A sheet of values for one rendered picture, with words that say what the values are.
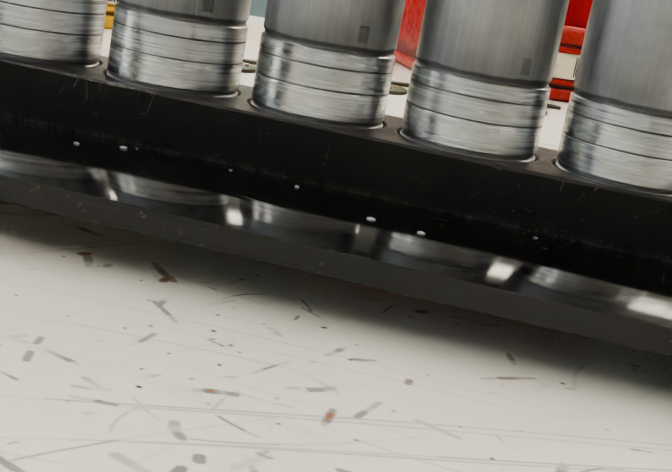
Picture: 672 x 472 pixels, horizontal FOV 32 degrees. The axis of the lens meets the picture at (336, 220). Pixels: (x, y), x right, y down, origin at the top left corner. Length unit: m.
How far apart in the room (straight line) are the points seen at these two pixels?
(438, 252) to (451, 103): 0.04
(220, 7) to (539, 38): 0.06
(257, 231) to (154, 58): 0.05
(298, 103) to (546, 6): 0.04
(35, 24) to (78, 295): 0.07
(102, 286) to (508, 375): 0.06
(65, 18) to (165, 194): 0.05
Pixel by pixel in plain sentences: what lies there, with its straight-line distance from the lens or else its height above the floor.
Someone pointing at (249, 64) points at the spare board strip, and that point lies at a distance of 0.43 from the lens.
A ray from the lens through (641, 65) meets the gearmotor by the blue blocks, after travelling 0.20.
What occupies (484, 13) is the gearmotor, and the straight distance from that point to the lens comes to 0.20.
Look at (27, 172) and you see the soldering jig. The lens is 0.18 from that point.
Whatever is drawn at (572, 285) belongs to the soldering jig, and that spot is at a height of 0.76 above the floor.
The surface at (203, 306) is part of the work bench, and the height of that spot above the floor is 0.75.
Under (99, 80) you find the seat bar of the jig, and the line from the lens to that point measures 0.21.
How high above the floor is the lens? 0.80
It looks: 14 degrees down
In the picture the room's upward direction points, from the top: 10 degrees clockwise
